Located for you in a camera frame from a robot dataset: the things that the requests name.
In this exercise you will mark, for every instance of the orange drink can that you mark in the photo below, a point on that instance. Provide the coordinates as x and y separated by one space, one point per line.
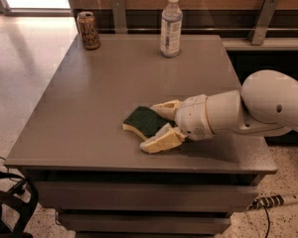
87 29

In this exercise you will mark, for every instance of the clear plastic water bottle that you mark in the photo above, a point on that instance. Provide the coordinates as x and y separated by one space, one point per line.
171 25

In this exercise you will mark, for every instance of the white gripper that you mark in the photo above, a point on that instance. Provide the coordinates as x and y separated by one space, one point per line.
193 117

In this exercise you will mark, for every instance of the grey metal shelf rail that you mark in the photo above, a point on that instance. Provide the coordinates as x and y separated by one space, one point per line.
270 44

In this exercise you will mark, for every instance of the metal bracket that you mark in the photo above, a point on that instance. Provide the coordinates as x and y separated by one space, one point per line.
119 16
258 32

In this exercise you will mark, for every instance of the grey drawer cabinet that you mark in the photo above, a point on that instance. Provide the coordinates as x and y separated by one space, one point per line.
93 173

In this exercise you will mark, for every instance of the right metal bracket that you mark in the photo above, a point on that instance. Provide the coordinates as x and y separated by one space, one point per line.
258 32

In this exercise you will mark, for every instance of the white power strip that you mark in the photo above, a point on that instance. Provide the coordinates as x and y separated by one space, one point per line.
274 201

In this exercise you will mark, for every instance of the left metal bracket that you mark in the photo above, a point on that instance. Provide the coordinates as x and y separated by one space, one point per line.
119 16

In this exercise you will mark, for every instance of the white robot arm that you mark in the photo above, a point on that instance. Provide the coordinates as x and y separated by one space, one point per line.
266 105

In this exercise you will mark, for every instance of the black chair base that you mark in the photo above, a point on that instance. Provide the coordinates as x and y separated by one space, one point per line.
22 197

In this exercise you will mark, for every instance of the green and yellow sponge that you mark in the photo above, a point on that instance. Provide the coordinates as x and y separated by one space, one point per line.
145 122

